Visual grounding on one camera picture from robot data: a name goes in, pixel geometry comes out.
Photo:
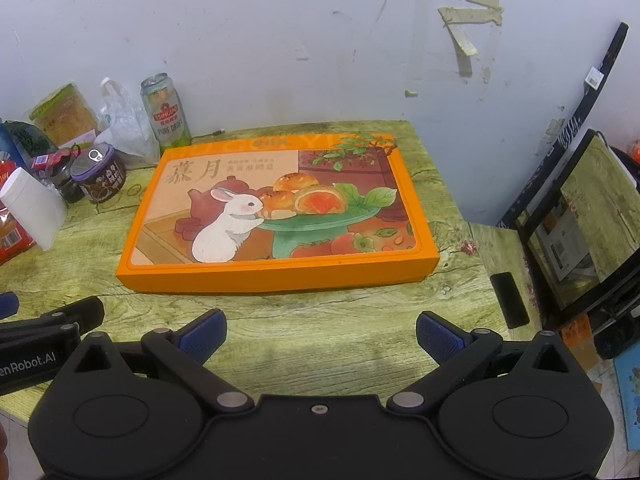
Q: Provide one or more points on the dark green bag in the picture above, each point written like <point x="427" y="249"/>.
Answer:
<point x="30" y="137"/>

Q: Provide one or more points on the folded black framed table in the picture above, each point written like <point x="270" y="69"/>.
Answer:
<point x="590" y="210"/>

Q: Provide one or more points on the purple lidded can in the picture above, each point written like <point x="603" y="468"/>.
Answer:
<point x="100" y="180"/>

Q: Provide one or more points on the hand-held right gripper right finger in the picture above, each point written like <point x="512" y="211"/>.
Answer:
<point x="440" y="342"/>

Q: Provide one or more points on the white paper cylinder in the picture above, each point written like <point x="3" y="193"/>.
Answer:
<point x="32" y="210"/>

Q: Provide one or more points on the white plastic bag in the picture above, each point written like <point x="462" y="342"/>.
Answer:
<point x="125" y="130"/>

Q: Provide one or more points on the green wood-grain desktop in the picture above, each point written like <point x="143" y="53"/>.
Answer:
<point x="325" y="320"/>

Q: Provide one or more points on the blue water bottle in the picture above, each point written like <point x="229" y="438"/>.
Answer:
<point x="7" y="147"/>

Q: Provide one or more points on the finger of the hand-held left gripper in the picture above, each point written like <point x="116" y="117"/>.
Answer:
<point x="75" y="312"/>
<point x="7" y="305"/>

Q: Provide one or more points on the blue floor mat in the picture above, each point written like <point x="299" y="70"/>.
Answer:
<point x="629" y="400"/>

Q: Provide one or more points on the black rectangular object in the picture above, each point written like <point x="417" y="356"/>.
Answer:
<point x="510" y="300"/>

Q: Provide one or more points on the black bulky object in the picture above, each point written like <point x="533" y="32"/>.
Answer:
<point x="617" y="340"/>

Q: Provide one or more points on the green edged clear food packet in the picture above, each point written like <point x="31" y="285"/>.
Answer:
<point x="62" y="115"/>

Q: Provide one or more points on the green and silver beer can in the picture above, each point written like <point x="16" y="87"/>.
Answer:
<point x="167" y="115"/>

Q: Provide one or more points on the dark glass jar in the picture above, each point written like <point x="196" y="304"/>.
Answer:
<point x="62" y="182"/>

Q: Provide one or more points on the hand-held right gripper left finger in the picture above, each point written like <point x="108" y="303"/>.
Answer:
<point x="202" y="340"/>

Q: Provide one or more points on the black patterned long board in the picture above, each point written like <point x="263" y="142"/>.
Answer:
<point x="595" y="95"/>

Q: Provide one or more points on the small red box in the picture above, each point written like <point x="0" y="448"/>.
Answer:
<point x="42" y="161"/>

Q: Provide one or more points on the small cardboard box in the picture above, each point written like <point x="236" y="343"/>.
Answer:
<point x="577" y="340"/>

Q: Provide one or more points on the orange rabbit print box lid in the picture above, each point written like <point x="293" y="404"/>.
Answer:
<point x="250" y="185"/>

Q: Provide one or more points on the red snack bag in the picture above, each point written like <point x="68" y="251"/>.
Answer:
<point x="12" y="240"/>

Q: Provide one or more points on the low green wood-grain table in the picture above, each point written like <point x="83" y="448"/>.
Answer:
<point x="490" y="250"/>

